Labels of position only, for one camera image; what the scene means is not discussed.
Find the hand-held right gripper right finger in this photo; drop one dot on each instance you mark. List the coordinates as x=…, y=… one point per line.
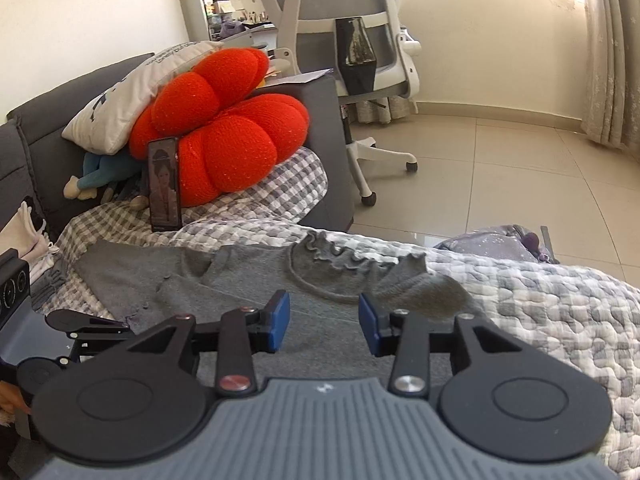
x=370, y=325

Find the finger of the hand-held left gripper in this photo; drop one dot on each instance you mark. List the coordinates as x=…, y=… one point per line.
x=95, y=339
x=85, y=322

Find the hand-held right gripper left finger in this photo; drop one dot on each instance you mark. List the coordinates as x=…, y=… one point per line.
x=279, y=320

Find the grey top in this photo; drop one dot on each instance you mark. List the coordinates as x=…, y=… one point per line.
x=260, y=270

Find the cream garment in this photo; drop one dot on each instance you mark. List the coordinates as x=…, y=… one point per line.
x=22, y=230

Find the purple star-print cloth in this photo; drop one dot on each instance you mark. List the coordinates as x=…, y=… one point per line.
x=495, y=242

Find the blue plush toy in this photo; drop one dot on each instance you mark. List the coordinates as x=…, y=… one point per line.
x=105, y=167

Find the dark grey sofa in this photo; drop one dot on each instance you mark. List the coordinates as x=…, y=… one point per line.
x=50, y=135

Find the black smartphone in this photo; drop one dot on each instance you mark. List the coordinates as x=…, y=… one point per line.
x=165, y=185

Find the grey checkered quilt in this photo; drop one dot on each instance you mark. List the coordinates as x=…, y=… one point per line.
x=540, y=300

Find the red pumpkin cushion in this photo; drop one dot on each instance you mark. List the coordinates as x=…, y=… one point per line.
x=225, y=140

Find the white printed pillow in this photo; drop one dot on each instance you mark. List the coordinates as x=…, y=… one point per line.
x=120, y=105

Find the white paper sheet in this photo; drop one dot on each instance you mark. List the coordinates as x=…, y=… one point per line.
x=300, y=77

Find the white cluttered desk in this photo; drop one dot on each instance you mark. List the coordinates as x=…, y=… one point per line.
x=235, y=15

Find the white office chair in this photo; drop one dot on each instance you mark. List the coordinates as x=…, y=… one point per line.
x=320, y=10

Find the beige star-print curtain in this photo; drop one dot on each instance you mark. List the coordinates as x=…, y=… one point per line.
x=612, y=60

